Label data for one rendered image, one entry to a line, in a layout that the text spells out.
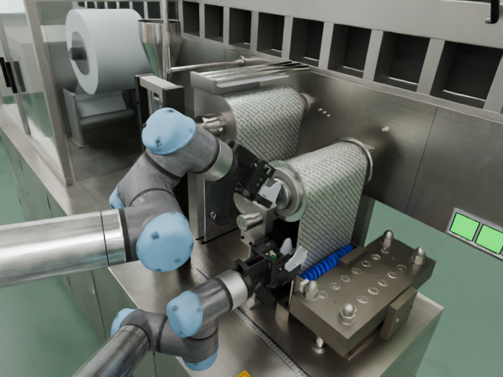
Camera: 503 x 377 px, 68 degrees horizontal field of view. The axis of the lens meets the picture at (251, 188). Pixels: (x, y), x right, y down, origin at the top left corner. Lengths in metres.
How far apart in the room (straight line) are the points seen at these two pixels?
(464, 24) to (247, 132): 0.52
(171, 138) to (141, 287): 0.64
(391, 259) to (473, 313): 1.63
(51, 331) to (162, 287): 1.30
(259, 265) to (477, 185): 0.53
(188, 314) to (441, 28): 0.79
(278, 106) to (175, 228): 0.62
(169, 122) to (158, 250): 0.20
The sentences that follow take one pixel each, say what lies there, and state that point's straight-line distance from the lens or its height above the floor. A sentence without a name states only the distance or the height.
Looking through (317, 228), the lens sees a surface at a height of 1.15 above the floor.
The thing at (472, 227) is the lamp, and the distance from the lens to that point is 1.02.
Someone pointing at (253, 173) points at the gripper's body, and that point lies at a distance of 0.72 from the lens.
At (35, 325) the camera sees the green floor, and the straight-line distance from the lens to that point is 2.42.
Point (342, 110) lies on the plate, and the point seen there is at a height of 1.36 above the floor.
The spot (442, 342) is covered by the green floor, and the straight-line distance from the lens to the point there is 2.43.
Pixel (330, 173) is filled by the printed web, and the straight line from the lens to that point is 0.89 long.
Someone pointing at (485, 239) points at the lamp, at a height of 1.18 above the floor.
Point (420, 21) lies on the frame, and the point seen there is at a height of 1.61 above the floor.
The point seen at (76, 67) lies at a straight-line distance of 1.58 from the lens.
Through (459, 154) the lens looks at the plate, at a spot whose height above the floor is 1.35.
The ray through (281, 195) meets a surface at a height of 1.26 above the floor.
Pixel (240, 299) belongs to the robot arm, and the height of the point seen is 1.12.
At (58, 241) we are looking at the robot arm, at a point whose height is 1.39.
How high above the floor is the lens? 1.68
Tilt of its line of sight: 30 degrees down
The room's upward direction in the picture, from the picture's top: 3 degrees clockwise
